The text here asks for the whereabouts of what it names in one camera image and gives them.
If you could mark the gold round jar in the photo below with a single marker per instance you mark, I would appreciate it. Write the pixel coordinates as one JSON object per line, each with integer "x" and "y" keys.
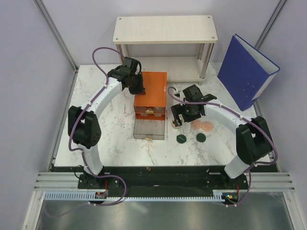
{"x": 175, "y": 126}

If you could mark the orange drawer box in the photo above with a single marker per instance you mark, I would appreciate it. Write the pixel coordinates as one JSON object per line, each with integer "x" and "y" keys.
{"x": 155, "y": 84}

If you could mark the white two-tier shelf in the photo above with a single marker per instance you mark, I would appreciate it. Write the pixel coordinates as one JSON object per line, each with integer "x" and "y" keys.
{"x": 198, "y": 30}

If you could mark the dark green lid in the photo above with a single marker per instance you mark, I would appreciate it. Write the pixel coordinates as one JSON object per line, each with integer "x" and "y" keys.
{"x": 181, "y": 139}
{"x": 200, "y": 137}

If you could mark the light blue cable duct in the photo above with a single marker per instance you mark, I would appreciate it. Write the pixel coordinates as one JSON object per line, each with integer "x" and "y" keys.
{"x": 96, "y": 196}

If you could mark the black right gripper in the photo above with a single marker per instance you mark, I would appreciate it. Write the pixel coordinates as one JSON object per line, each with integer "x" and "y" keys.
{"x": 178, "y": 109}

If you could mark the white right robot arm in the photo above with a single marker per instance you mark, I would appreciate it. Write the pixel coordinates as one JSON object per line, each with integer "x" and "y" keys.
{"x": 253, "y": 138}

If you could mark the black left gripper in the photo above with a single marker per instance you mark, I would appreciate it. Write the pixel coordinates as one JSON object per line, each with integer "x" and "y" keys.
{"x": 140, "y": 90}

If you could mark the blue ring binder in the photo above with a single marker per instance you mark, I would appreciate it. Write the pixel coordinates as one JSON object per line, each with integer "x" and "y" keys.
{"x": 245, "y": 72}

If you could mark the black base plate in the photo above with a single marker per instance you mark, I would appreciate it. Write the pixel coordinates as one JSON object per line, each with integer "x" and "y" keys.
{"x": 163, "y": 180}

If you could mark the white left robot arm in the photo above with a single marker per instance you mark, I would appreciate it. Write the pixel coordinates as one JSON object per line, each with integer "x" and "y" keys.
{"x": 83, "y": 126}

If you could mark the pink powder puff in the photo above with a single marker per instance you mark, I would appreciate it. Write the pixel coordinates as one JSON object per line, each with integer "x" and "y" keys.
{"x": 207, "y": 126}
{"x": 196, "y": 124}

